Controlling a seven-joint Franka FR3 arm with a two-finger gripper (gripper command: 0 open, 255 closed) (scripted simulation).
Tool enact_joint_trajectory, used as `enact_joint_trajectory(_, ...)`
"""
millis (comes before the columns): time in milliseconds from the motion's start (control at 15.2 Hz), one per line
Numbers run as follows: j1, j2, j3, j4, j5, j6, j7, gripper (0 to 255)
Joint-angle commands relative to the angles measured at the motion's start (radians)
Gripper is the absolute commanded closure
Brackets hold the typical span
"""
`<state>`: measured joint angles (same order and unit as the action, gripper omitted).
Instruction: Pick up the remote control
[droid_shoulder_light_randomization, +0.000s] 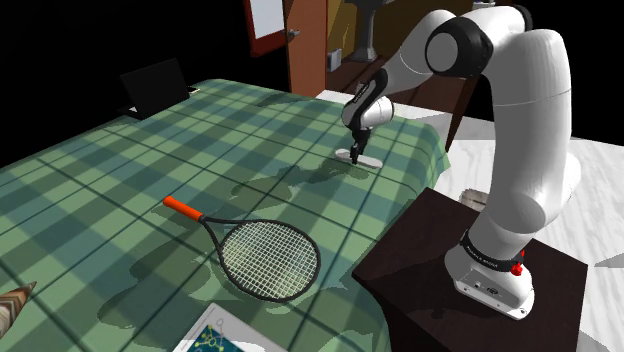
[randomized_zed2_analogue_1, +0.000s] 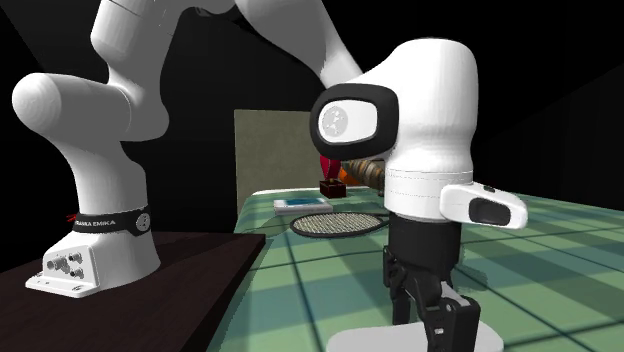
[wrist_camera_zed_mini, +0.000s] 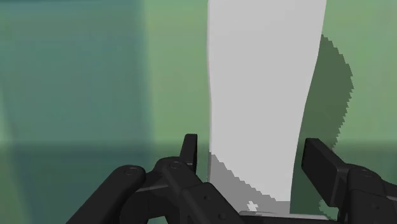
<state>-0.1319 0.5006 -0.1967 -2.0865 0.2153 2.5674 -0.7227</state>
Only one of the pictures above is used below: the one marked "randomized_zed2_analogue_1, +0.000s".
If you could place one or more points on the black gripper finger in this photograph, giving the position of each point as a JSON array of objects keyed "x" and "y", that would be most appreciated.
[
  {"x": 402, "y": 292},
  {"x": 451, "y": 322}
]

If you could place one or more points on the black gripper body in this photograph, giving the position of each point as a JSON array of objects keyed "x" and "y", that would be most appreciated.
[{"x": 424, "y": 244}]

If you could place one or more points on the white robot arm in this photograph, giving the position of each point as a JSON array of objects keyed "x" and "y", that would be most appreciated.
[{"x": 429, "y": 122}]

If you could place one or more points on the white flat rounded thing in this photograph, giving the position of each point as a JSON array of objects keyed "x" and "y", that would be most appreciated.
[{"x": 370, "y": 339}]

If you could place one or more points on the black racket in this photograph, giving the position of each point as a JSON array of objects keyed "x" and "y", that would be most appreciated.
[{"x": 336, "y": 224}]

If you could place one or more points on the bed with green plaid cover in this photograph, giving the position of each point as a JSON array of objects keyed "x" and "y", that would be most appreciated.
[{"x": 536, "y": 292}]

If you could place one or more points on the brown striped cylinder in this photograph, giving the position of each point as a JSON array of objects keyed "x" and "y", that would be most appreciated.
[{"x": 368, "y": 173}]

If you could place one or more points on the orange thing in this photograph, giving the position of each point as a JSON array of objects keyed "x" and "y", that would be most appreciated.
[{"x": 347, "y": 176}]

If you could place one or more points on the small dark red box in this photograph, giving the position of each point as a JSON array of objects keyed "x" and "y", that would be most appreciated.
[{"x": 333, "y": 189}]

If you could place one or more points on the red curved thing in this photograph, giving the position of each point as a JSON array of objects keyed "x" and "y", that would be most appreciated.
[{"x": 329, "y": 168}]

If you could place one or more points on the white book with blue cover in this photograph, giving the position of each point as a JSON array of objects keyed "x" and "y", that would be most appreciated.
[{"x": 300, "y": 206}]

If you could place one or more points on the dark brown robot stand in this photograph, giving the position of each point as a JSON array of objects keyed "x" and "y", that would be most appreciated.
[{"x": 146, "y": 312}]

